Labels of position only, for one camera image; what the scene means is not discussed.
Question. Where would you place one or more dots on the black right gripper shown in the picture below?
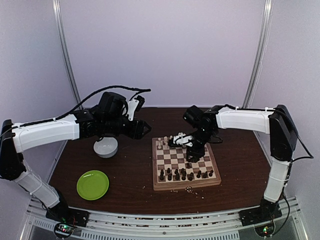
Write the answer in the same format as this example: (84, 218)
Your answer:
(198, 153)

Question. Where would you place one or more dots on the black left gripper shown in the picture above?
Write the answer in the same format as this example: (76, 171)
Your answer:
(136, 132)

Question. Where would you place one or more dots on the dark knight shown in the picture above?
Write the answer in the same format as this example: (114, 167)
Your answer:
(205, 175)

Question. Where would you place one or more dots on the dark corner rook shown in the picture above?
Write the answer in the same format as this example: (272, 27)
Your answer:
(211, 173)

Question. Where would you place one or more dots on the dark rook chess piece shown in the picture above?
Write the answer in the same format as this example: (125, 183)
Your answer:
(162, 177)

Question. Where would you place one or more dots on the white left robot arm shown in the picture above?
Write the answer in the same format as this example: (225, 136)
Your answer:
(112, 116)

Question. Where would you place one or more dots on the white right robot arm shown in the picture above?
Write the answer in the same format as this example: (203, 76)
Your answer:
(276, 122)

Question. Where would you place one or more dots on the wooden chess board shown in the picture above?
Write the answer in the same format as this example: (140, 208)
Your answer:
(164, 157)

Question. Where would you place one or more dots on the dark knight chess piece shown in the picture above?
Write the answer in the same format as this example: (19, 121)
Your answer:
(169, 177)

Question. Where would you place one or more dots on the white ceramic bowl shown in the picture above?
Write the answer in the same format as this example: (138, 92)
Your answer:
(106, 148)

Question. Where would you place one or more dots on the green plate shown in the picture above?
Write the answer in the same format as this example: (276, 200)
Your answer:
(92, 185)

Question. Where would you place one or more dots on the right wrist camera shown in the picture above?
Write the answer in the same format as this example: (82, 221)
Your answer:
(181, 140)

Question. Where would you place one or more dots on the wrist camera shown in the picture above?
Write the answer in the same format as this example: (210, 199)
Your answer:
(134, 105)
(181, 140)

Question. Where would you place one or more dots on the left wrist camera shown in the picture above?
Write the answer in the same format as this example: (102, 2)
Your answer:
(134, 105)

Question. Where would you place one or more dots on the aluminium front frame rail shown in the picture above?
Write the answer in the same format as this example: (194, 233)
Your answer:
(220, 225)

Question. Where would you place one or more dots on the aluminium corner frame post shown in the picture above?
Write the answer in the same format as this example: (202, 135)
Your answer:
(56, 4)

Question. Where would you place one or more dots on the right aluminium corner post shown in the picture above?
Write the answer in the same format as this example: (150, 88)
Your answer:
(260, 51)

